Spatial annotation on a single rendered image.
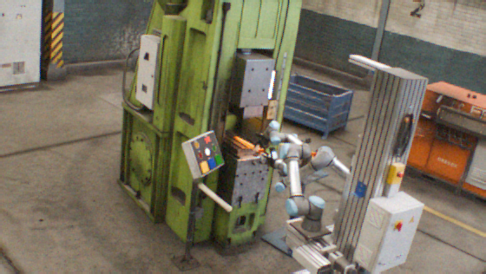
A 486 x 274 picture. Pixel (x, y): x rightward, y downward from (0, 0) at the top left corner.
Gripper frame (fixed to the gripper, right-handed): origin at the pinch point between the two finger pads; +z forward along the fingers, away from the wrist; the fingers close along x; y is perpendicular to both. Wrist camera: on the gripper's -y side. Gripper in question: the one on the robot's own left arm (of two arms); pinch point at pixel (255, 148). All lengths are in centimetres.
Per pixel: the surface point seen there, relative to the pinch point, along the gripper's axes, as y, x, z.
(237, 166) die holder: 5.3, -15.5, 13.9
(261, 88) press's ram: -32, 3, -41
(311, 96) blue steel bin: -176, 295, 149
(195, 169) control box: 15, -70, -7
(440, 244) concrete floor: 134, 204, 42
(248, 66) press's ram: -41, -14, -58
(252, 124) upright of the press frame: -35.1, 22.7, 12.3
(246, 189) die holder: 17.5, -1.8, 35.7
